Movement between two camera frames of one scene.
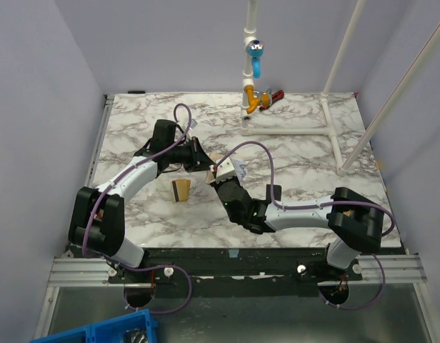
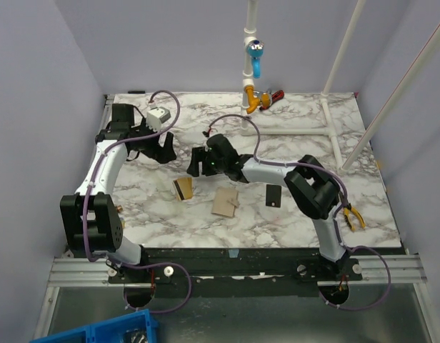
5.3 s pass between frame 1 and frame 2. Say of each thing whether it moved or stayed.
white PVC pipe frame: stayed
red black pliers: stayed
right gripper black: moved
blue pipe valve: stayed
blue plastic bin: stayed
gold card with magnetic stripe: moved
